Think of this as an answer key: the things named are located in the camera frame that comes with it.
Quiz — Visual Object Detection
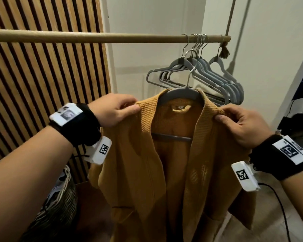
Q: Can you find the person's right hand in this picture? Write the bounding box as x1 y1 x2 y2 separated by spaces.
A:
214 103 275 149

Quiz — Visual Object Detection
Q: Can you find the person's left hand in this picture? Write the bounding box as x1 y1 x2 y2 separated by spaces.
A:
88 93 141 128

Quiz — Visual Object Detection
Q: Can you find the mustard waffle robe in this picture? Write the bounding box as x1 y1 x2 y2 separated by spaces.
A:
88 89 257 242

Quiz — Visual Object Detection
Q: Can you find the person's left forearm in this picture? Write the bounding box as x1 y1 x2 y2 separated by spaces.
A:
0 125 74 242

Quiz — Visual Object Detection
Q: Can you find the person's right forearm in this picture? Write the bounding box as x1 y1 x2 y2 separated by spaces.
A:
279 166 303 236

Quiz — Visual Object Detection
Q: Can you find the black wristband with white tracker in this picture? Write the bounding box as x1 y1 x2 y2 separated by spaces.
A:
49 103 102 147
249 134 303 181

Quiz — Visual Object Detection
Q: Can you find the white marker box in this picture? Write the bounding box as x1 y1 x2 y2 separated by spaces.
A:
231 161 261 192
84 136 112 166

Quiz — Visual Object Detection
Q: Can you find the grey velvet clothes hanger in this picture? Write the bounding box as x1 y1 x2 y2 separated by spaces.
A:
151 49 204 143

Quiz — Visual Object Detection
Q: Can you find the row of grey hangers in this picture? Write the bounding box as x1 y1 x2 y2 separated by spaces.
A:
146 34 245 107

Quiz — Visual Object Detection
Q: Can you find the black bag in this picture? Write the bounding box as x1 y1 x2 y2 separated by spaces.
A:
276 113 303 139

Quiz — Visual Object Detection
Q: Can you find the wooden clothes rod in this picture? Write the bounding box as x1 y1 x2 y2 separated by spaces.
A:
0 29 231 45

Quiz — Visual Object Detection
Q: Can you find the white door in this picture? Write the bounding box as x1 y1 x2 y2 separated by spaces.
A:
101 0 208 102

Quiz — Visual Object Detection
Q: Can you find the wooden slat panel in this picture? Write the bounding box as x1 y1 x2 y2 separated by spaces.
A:
0 0 112 185

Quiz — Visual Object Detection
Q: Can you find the dark wicker basket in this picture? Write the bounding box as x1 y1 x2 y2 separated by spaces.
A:
20 165 79 242

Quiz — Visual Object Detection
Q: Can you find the black cable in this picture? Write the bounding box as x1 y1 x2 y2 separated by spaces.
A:
258 183 292 242

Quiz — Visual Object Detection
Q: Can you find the beige hanging rope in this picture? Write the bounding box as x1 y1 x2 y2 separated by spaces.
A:
218 0 237 60

